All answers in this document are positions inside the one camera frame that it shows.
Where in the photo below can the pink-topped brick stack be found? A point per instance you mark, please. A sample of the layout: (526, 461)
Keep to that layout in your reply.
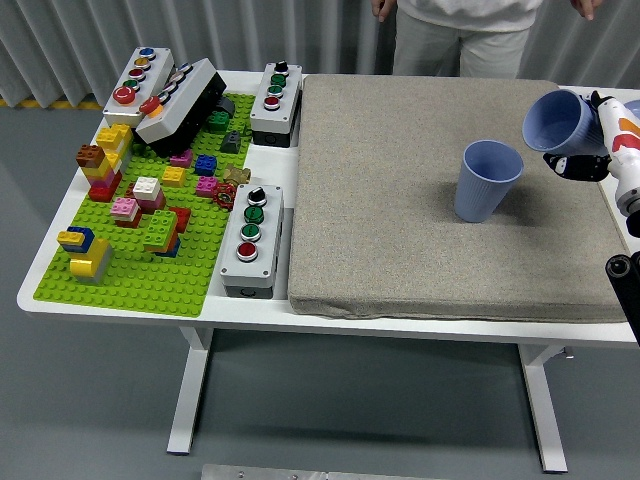
(125, 210)

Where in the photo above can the blue brick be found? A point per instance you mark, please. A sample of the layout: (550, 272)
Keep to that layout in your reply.
(205, 165)

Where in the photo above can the blue ribbed plastic cup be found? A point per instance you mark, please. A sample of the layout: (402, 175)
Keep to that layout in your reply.
(480, 195)
(555, 122)

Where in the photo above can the upright five-button control box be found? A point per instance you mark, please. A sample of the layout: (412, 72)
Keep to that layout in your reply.
(152, 80)

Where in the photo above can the grey-brown cushion mat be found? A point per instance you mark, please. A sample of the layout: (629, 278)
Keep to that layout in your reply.
(400, 215)

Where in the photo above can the grey sloped brick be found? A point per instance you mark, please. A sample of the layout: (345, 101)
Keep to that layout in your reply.
(232, 143)

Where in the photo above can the grey pleated curtain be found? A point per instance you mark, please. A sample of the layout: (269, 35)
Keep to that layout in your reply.
(200, 30)

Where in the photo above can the person's right hand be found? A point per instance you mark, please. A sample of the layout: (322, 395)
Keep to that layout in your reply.
(384, 9)

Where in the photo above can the brown-topped brick stack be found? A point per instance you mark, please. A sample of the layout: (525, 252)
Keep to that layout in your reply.
(99, 172)

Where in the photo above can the red brick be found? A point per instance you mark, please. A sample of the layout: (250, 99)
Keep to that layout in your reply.
(184, 220)

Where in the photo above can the blue plate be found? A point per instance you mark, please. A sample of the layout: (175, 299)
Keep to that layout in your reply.
(634, 110)

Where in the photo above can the brass valve red handwheel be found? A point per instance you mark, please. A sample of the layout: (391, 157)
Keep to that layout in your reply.
(223, 197)

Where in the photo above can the green brick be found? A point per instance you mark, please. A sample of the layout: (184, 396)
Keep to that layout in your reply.
(218, 121)

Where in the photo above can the green brick baseplate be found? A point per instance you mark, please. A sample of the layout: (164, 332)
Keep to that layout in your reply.
(145, 290)

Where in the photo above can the person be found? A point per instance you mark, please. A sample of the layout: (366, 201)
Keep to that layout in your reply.
(465, 35)

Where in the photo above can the magenta brick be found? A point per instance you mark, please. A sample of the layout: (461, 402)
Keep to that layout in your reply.
(181, 159)
(206, 186)

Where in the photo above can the dark grey arch piece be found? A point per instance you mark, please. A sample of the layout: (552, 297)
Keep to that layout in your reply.
(226, 105)

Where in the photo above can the yellow white brick stack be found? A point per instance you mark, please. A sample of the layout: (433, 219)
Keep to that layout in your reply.
(114, 136)

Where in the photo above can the yellow blue brick duck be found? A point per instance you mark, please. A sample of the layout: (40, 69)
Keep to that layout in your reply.
(87, 260)

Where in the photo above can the tilted five-button control box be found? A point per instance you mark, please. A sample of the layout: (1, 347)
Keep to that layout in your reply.
(190, 97)

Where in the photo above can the white-topped brick stack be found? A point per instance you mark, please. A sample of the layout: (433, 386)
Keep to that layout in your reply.
(146, 188)

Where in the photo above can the four-button control box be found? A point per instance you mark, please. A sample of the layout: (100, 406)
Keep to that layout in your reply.
(247, 272)
(267, 120)

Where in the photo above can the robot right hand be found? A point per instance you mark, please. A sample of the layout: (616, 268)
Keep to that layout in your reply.
(625, 150)

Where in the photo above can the person's left hand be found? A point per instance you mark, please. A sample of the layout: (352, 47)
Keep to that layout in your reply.
(589, 7)

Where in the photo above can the green-topped brick stack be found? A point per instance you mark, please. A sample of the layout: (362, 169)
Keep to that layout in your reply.
(161, 229)

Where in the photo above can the white table leg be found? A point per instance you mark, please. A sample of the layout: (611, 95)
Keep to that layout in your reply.
(546, 415)
(186, 400)

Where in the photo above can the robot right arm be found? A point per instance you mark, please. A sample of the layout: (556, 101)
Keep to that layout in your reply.
(620, 270)

